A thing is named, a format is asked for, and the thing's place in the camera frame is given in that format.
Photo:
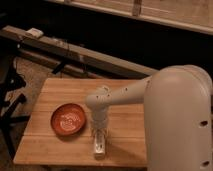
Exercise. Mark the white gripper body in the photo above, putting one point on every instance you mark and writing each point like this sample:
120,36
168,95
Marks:
99,119

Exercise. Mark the orange ceramic bowl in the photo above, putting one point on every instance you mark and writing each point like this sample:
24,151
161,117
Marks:
68,119

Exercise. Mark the long wooden beam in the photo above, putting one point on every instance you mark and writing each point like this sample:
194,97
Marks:
80,54

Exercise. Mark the small clear plastic bottle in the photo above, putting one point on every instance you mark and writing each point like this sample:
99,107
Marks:
99,144

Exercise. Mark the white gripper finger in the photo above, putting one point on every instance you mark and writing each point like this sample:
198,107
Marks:
105,132
93,132

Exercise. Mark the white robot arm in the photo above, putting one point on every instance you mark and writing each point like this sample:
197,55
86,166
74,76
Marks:
177,116

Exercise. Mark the small white box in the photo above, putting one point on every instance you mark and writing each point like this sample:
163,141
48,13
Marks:
34,32

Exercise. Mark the wooden shelf ledge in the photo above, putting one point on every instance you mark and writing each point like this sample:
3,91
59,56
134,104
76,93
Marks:
193,15

